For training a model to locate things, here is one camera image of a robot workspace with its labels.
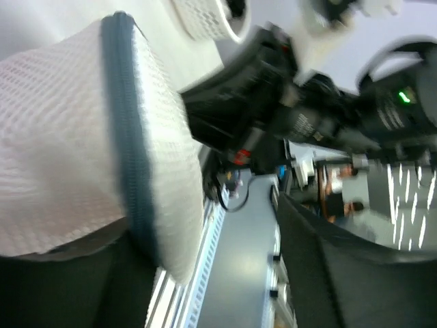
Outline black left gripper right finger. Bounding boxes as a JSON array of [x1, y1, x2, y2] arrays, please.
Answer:
[[277, 193, 436, 328]]

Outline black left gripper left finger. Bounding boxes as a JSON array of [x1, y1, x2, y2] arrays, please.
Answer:
[[1, 220, 157, 327]]

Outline white slotted cable duct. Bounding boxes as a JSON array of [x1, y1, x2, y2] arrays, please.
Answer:
[[171, 201, 225, 328]]

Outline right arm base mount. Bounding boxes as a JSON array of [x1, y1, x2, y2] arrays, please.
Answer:
[[201, 148, 255, 213]]

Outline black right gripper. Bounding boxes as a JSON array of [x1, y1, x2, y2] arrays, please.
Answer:
[[182, 25, 341, 161]]

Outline aluminium rail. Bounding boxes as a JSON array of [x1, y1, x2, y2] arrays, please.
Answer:
[[145, 268, 184, 328]]

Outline white plastic basket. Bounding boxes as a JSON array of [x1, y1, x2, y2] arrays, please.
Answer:
[[172, 0, 251, 44]]

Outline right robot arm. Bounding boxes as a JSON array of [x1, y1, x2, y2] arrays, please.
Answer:
[[182, 25, 436, 165]]

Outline white mesh laundry bag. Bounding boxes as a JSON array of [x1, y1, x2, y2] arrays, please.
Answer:
[[1, 12, 203, 284]]

